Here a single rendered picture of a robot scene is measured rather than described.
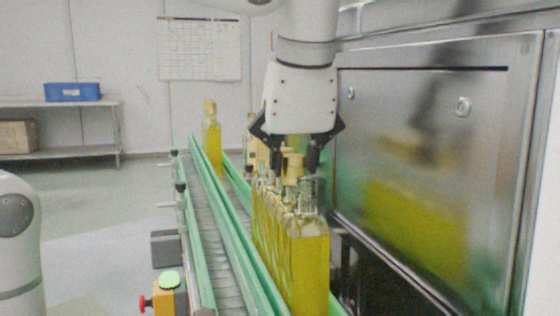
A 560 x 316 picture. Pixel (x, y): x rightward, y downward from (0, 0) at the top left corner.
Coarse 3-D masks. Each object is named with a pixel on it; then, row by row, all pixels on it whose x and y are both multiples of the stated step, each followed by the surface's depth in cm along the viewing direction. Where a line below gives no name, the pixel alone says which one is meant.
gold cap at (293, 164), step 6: (288, 156) 63; (294, 156) 63; (300, 156) 63; (288, 162) 62; (294, 162) 62; (300, 162) 62; (288, 168) 63; (294, 168) 62; (300, 168) 63; (288, 174) 63; (294, 174) 63; (300, 174) 63; (282, 180) 64; (288, 180) 63; (294, 180) 63; (294, 186) 63
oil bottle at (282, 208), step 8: (280, 200) 66; (280, 208) 64; (288, 208) 63; (280, 216) 63; (280, 224) 63; (280, 232) 63; (280, 240) 63; (280, 248) 64; (280, 256) 64; (280, 264) 64; (280, 272) 64; (280, 280) 65; (280, 288) 65
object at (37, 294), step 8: (40, 288) 60; (16, 296) 57; (24, 296) 58; (32, 296) 59; (40, 296) 60; (0, 304) 56; (8, 304) 56; (16, 304) 57; (24, 304) 58; (32, 304) 59; (40, 304) 60; (0, 312) 56; (8, 312) 56; (16, 312) 57; (24, 312) 58; (32, 312) 59; (40, 312) 61
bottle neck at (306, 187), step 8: (304, 176) 60; (312, 176) 59; (296, 184) 58; (304, 184) 57; (312, 184) 58; (296, 192) 59; (304, 192) 58; (312, 192) 58; (296, 200) 59; (304, 200) 58; (312, 200) 58; (296, 208) 59; (304, 208) 58; (312, 208) 58
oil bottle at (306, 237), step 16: (288, 224) 59; (304, 224) 57; (320, 224) 58; (288, 240) 59; (304, 240) 57; (320, 240) 58; (288, 256) 60; (304, 256) 58; (320, 256) 59; (288, 272) 60; (304, 272) 58; (320, 272) 59; (288, 288) 60; (304, 288) 59; (320, 288) 60; (288, 304) 61; (304, 304) 59; (320, 304) 60
